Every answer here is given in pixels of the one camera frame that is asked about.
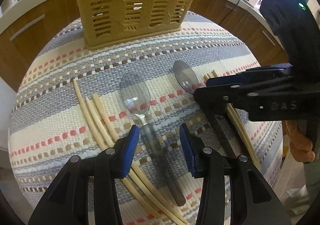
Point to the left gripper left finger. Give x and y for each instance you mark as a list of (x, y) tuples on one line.
[(66, 199)]

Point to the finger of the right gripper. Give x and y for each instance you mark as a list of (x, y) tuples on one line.
[(252, 75), (264, 101)]

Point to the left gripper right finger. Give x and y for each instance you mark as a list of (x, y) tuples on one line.
[(252, 199)]

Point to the wooden chopstick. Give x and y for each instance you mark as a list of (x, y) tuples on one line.
[(240, 129), (100, 124), (89, 120), (233, 119), (138, 176), (243, 132)]

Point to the clear plastic spoon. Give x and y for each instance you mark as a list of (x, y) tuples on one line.
[(185, 76), (136, 97)]

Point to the person's right hand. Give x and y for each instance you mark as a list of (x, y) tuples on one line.
[(300, 145)]

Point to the striped woven table mat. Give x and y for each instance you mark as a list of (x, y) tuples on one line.
[(47, 126)]

